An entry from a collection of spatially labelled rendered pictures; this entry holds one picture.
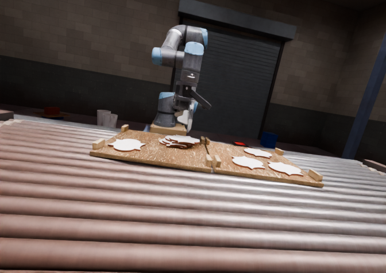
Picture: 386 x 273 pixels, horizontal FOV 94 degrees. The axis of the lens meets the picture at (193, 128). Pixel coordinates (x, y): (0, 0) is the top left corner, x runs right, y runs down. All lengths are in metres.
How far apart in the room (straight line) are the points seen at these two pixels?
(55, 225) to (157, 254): 0.19
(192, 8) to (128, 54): 2.06
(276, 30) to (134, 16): 3.87
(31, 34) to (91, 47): 1.42
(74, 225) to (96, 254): 0.08
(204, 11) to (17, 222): 5.40
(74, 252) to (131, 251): 0.08
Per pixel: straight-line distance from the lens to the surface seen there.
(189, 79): 0.74
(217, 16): 5.58
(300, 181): 0.78
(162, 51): 0.87
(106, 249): 0.37
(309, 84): 7.06
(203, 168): 0.63
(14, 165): 0.67
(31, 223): 0.44
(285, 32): 6.24
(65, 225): 0.42
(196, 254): 0.37
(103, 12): 5.99
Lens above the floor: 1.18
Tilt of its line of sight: 11 degrees down
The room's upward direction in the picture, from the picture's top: 10 degrees clockwise
